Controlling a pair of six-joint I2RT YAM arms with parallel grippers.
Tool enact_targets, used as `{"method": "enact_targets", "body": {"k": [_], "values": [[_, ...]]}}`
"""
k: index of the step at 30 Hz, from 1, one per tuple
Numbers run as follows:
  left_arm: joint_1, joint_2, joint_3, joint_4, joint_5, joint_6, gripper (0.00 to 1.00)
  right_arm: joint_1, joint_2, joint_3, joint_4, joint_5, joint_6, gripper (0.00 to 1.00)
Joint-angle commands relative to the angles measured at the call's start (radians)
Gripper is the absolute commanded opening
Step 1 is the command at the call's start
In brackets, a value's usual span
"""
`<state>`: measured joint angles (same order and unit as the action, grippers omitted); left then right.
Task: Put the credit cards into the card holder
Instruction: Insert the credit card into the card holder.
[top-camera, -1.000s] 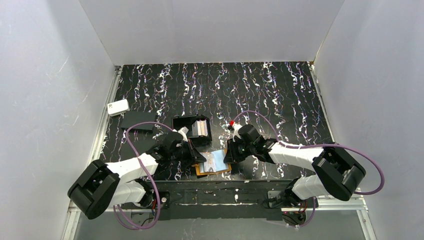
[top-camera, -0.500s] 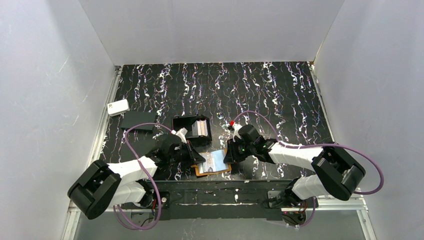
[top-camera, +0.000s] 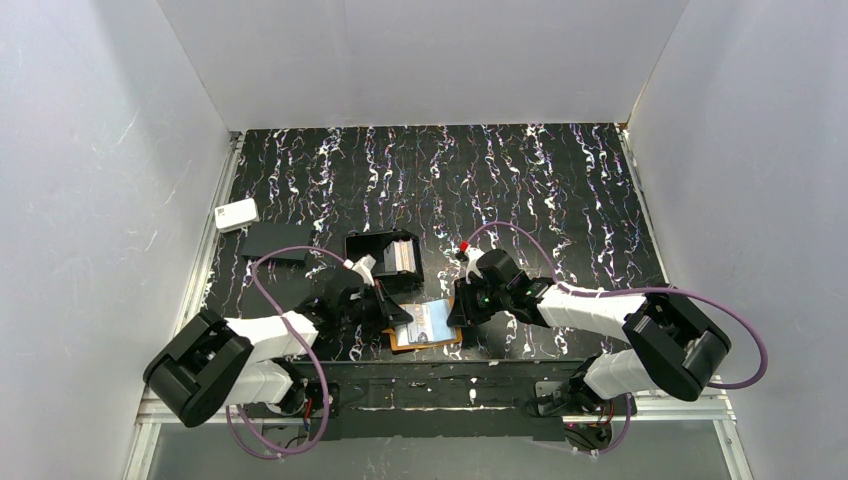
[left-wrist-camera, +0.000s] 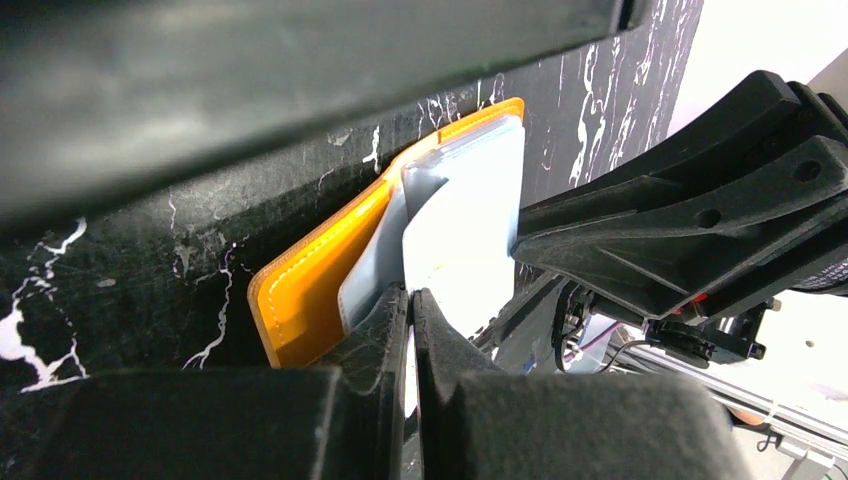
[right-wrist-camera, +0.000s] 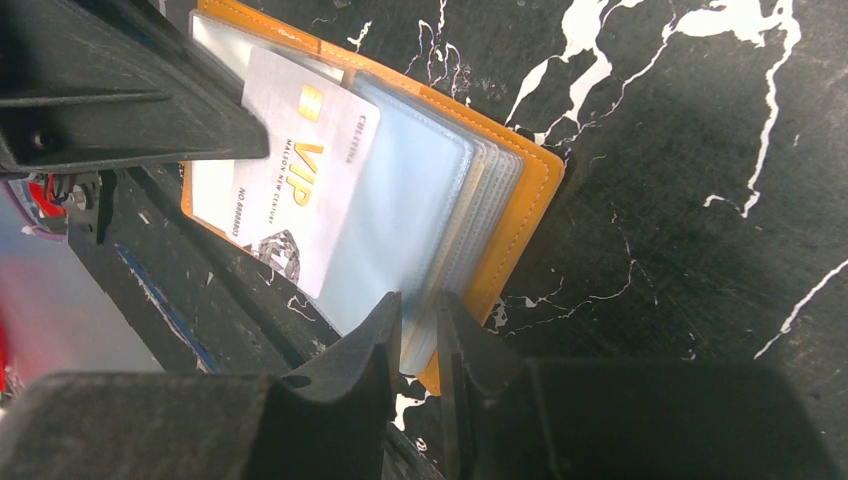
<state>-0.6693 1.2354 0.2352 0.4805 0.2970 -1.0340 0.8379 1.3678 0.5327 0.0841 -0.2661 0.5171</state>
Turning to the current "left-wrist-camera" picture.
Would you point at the orange leather card holder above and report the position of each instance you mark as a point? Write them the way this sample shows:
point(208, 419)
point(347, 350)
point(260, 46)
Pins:
point(293, 299)

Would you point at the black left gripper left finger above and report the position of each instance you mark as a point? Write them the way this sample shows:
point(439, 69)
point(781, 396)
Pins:
point(341, 418)

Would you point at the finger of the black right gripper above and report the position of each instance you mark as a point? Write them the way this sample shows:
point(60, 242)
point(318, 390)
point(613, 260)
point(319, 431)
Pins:
point(748, 200)

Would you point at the black card box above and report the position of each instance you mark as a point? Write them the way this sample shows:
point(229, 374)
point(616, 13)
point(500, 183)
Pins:
point(104, 102)

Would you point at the white card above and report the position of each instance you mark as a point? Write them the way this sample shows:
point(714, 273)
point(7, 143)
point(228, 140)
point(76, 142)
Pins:
point(457, 247)

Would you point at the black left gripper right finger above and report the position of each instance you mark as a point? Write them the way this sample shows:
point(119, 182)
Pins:
point(477, 421)

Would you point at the aluminium frame rail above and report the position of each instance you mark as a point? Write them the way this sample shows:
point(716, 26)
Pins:
point(804, 422)

